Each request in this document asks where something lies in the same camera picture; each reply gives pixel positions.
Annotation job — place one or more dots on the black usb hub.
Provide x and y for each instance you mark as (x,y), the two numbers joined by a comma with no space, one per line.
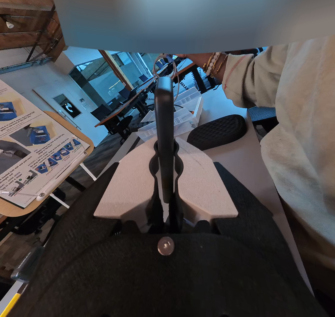
(165,118)

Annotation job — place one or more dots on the grey mesh office chair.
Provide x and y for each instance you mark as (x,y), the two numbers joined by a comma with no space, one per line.
(261,115)

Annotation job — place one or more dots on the black office chair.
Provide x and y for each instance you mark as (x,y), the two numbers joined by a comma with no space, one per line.
(123,121)

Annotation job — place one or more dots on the grey printed box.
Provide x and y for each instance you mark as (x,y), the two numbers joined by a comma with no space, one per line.
(27,264)

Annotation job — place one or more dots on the person's right forearm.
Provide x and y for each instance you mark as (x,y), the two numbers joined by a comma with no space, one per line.
(251,81)

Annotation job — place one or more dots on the printed instruction sheet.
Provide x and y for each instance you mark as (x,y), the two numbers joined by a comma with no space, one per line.
(31,144)

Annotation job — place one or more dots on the ceiling spotlight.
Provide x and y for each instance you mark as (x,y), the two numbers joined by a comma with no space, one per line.
(9,25)

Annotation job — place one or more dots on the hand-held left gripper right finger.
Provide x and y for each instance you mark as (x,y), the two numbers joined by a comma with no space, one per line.
(204,188)

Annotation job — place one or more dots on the clear plastic bin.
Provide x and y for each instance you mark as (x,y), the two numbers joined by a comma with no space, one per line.
(188,99)

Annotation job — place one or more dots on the white door with phone sign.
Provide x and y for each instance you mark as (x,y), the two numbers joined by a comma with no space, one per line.
(70,108)

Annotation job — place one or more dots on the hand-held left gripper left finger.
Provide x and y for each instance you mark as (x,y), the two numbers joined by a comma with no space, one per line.
(130,188)

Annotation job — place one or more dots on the instruction sheet on stand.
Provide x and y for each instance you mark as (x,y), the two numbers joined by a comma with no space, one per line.
(68,127)

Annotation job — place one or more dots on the wooden support post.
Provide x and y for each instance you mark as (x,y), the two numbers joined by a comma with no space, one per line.
(115,69)

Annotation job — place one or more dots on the wooden desk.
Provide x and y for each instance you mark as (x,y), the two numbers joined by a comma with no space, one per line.
(125,106)

